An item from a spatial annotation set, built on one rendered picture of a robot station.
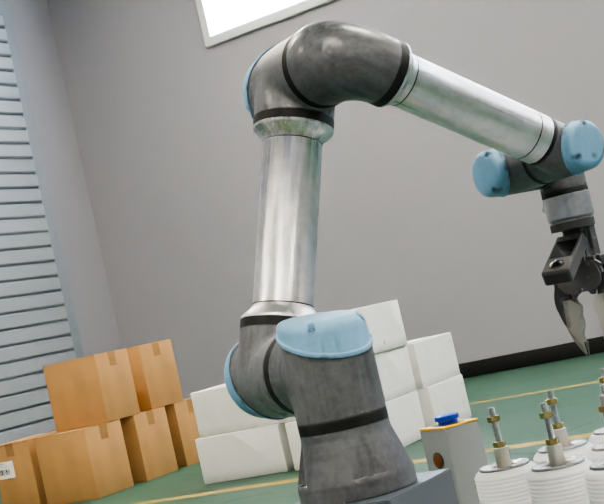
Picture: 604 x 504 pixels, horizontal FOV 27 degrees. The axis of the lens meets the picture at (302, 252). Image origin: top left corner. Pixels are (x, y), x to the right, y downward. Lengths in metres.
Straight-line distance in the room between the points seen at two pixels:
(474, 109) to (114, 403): 4.00
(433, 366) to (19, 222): 3.93
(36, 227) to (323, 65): 6.77
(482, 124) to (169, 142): 6.88
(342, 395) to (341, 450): 0.07
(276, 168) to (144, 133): 6.99
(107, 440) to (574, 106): 3.34
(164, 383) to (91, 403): 0.48
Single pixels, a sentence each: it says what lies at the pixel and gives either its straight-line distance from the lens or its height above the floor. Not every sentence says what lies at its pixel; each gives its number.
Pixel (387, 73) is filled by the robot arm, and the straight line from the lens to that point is 1.69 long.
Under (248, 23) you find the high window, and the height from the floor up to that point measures 2.50.
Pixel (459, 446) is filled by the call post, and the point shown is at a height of 0.28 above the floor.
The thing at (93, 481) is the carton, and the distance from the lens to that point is 5.46.
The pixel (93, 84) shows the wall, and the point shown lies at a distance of 9.01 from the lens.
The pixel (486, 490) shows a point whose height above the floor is 0.23.
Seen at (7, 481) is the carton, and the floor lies 0.14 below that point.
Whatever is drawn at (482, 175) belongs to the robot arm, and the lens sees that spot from 1.96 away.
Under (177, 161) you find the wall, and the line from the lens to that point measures 8.56.
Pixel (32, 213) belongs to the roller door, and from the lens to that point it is 8.40.
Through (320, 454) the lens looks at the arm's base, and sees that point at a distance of 1.56.
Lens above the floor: 0.52
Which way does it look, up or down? 3 degrees up
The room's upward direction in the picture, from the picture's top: 13 degrees counter-clockwise
